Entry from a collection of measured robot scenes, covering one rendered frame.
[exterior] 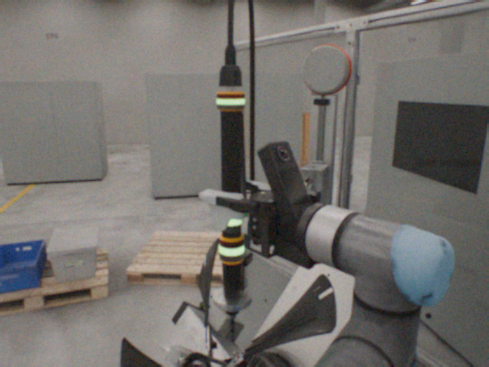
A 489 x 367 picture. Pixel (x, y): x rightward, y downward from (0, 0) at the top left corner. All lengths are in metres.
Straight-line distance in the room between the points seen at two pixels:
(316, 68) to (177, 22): 11.69
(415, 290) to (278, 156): 0.23
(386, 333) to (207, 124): 5.75
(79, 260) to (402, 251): 3.33
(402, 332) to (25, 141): 7.79
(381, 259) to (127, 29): 12.55
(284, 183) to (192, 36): 12.39
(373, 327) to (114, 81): 12.47
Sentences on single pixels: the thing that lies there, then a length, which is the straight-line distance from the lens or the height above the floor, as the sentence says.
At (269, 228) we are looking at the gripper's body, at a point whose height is 1.64.
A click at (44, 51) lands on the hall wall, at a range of 13.13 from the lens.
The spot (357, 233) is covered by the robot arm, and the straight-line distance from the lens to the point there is 0.43.
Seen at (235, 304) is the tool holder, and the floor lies 1.46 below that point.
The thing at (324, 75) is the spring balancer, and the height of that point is 1.86.
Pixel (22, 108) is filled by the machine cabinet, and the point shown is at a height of 1.46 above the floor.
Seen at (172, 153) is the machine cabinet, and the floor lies 0.78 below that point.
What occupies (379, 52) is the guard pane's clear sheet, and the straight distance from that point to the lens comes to 1.30.
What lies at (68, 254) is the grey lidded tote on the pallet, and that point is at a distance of 3.56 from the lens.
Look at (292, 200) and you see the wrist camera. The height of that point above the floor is 1.68.
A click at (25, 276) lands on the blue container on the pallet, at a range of 3.69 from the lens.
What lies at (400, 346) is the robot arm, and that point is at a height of 1.56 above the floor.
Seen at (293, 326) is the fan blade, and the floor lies 1.37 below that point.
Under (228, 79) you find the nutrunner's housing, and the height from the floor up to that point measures 1.84.
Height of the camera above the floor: 1.82
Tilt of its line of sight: 14 degrees down
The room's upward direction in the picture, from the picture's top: straight up
